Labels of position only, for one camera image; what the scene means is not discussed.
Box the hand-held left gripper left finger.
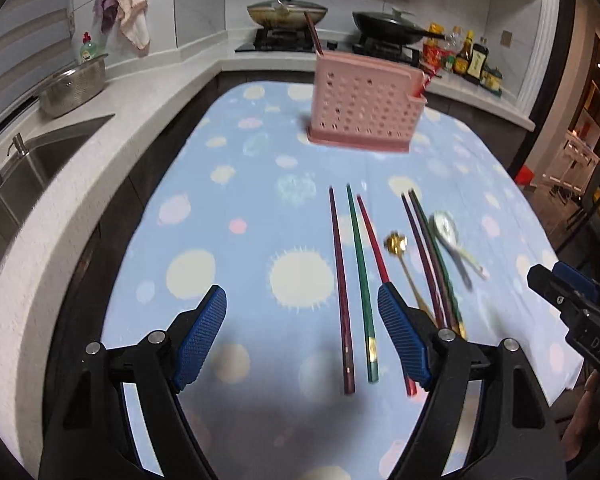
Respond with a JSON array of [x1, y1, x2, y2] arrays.
[[45, 284, 228, 480]]

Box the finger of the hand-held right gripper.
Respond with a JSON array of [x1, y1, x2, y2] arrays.
[[552, 261, 600, 311], [526, 265, 588, 331]]

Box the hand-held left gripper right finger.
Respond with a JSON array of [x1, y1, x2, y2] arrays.
[[377, 282, 568, 480]]

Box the purple maroon chopstick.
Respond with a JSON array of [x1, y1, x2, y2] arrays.
[[328, 186, 356, 395]]

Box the dark maroon chopstick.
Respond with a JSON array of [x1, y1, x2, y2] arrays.
[[401, 192, 456, 328]]

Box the gold flower spoon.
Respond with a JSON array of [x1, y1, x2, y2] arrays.
[[384, 232, 438, 326]]

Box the grey spoon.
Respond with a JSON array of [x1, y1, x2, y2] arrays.
[[432, 215, 476, 291]]

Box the dark green chopstick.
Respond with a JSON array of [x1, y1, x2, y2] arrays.
[[407, 189, 467, 336]]

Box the silver spoon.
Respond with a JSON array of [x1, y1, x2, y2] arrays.
[[430, 211, 488, 281]]

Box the pink perforated utensil holder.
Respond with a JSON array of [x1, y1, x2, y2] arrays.
[[307, 54, 428, 155]]

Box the person's right hand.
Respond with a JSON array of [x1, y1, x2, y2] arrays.
[[560, 370, 600, 466]]

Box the red bag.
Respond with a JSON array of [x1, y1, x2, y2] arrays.
[[512, 162, 536, 186]]

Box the white chair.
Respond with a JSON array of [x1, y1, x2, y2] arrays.
[[542, 135, 600, 201]]

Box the blue printed tablecloth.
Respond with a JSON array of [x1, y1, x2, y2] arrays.
[[100, 80, 588, 480]]

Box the small seasoning jars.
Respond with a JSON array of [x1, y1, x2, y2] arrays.
[[480, 67, 503, 93]]

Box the dark soy sauce bottle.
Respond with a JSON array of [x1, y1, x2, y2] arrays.
[[464, 42, 490, 86]]

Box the steel kitchen sink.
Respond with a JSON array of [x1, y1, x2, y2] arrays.
[[0, 114, 116, 281]]

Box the brown sauce bottle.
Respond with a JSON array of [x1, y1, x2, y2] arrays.
[[452, 30, 476, 77]]

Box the white speckled kitchen counter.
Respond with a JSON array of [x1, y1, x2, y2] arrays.
[[0, 35, 536, 466]]

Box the metal colander pot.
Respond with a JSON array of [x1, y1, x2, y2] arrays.
[[39, 52, 110, 118]]

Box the black frying pan with lid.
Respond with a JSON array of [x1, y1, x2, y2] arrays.
[[352, 7, 446, 46]]

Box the dark red chopstick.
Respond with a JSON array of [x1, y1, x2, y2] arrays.
[[304, 11, 326, 57]]

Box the black gas stove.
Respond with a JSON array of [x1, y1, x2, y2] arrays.
[[235, 27, 421, 61]]

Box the green dish soap bottle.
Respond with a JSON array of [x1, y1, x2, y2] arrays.
[[79, 32, 103, 63]]

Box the striped window blind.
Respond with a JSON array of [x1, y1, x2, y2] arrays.
[[0, 0, 76, 126]]

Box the beige wok with lid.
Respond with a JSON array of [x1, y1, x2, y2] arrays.
[[246, 0, 329, 31]]

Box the pink white hanging towel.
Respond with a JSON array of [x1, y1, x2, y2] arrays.
[[115, 0, 151, 51]]

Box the purple hanging towel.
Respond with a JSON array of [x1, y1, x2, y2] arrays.
[[92, 0, 126, 33]]

